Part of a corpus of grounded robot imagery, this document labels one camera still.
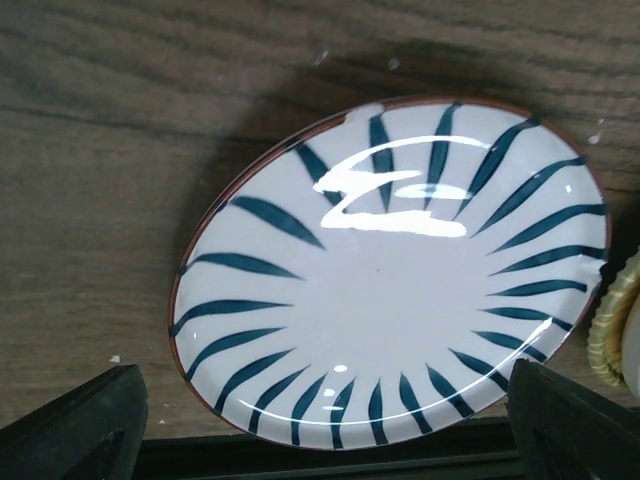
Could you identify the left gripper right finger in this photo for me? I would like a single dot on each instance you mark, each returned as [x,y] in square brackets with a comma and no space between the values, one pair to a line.
[563,430]

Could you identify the white blue striped plate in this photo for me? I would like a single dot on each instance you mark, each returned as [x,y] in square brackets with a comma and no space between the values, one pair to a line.
[375,277]

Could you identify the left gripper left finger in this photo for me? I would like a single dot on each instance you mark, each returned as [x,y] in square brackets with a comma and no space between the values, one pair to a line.
[92,432]

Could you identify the yellow patterned plate underneath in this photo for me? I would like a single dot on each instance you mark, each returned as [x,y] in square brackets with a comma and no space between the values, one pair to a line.
[604,343]

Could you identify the black aluminium frame rail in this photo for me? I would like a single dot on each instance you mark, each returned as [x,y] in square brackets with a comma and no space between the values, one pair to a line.
[475,449]

